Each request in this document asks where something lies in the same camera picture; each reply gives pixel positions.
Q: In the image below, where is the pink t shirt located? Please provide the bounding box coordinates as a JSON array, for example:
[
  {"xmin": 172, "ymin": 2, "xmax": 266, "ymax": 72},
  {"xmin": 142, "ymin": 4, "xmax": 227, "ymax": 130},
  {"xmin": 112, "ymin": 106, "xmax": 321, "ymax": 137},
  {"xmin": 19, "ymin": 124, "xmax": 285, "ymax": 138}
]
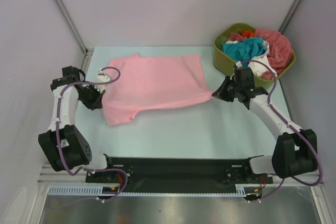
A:
[{"xmin": 102, "ymin": 54, "xmax": 212, "ymax": 126}]

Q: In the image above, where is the coral red t shirt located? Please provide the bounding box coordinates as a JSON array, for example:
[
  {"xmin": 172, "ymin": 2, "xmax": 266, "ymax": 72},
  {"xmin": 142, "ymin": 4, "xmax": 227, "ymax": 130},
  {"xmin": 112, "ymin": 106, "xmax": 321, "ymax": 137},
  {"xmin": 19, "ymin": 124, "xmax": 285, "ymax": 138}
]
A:
[{"xmin": 222, "ymin": 28, "xmax": 293, "ymax": 79}]

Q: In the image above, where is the orange t shirt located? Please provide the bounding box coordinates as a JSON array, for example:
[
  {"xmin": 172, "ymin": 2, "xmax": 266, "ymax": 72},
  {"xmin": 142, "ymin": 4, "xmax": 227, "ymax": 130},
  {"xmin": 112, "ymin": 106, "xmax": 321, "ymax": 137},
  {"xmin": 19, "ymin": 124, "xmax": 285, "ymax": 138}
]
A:
[{"xmin": 241, "ymin": 30, "xmax": 255, "ymax": 38}]

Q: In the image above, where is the aluminium frame rail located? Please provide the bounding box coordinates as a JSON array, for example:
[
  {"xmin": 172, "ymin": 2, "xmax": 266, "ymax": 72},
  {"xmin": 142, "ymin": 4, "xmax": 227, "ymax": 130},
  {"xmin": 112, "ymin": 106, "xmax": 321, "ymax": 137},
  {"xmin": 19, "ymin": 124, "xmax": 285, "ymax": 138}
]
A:
[{"xmin": 37, "ymin": 164, "xmax": 319, "ymax": 186}]

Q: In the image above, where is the olive green plastic bin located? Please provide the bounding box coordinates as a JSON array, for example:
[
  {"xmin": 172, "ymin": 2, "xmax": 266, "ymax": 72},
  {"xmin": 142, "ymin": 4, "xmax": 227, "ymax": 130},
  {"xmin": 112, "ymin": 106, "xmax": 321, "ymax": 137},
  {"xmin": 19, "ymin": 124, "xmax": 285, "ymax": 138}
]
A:
[{"xmin": 213, "ymin": 23, "xmax": 296, "ymax": 79}]

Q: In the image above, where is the white t shirt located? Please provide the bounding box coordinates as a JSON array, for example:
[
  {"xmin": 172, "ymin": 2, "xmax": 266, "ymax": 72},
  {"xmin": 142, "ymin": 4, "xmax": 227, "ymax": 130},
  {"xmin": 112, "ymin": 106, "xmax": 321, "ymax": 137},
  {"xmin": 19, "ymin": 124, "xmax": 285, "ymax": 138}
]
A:
[{"xmin": 241, "ymin": 41, "xmax": 277, "ymax": 77}]

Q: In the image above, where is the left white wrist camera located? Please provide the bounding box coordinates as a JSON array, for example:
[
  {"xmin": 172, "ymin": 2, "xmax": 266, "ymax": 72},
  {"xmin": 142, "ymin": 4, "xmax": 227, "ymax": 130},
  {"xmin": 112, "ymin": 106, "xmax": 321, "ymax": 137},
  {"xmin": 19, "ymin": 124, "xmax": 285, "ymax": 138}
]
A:
[{"xmin": 93, "ymin": 70, "xmax": 112, "ymax": 93}]

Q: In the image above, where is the white slotted cable duct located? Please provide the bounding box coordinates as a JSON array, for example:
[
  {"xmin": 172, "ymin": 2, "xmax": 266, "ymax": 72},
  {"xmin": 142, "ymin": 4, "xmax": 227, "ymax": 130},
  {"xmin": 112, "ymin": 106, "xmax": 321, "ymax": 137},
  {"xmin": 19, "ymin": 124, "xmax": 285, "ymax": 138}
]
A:
[{"xmin": 48, "ymin": 185, "xmax": 261, "ymax": 197}]

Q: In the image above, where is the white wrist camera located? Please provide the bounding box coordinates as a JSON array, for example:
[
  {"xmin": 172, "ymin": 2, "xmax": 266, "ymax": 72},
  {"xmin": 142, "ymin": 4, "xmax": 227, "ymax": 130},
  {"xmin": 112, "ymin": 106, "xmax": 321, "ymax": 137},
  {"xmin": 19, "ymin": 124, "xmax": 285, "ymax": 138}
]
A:
[
  {"xmin": 230, "ymin": 61, "xmax": 244, "ymax": 80},
  {"xmin": 93, "ymin": 70, "xmax": 112, "ymax": 93}
]

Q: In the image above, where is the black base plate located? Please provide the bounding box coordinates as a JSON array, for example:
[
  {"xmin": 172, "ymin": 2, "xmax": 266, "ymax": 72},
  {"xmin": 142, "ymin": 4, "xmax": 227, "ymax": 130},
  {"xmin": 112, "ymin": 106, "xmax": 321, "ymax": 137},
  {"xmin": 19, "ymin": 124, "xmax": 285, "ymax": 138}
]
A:
[{"xmin": 84, "ymin": 157, "xmax": 276, "ymax": 194}]

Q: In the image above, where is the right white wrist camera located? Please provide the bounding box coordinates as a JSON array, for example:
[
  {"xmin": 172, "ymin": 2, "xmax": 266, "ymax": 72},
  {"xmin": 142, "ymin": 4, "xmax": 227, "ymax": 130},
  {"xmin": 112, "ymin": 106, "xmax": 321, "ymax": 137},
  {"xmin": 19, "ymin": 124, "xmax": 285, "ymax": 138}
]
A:
[{"xmin": 230, "ymin": 61, "xmax": 244, "ymax": 80}]

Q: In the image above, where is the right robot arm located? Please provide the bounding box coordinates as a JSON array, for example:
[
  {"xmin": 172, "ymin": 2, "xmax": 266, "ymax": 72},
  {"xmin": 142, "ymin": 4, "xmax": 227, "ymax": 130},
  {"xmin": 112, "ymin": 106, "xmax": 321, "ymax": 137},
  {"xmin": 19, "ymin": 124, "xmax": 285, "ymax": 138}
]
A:
[{"xmin": 213, "ymin": 67, "xmax": 318, "ymax": 183}]

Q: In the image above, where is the teal t shirt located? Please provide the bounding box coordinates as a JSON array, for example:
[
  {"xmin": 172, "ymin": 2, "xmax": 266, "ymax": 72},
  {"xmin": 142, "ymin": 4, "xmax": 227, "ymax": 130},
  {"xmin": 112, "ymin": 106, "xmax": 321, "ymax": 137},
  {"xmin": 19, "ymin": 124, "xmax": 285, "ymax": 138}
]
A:
[{"xmin": 221, "ymin": 37, "xmax": 267, "ymax": 62}]

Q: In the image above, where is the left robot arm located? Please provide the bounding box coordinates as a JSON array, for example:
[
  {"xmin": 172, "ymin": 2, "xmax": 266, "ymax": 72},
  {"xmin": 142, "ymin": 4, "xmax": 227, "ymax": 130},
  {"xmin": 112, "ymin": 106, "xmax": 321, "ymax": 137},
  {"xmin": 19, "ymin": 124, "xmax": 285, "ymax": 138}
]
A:
[{"xmin": 38, "ymin": 66, "xmax": 116, "ymax": 182}]

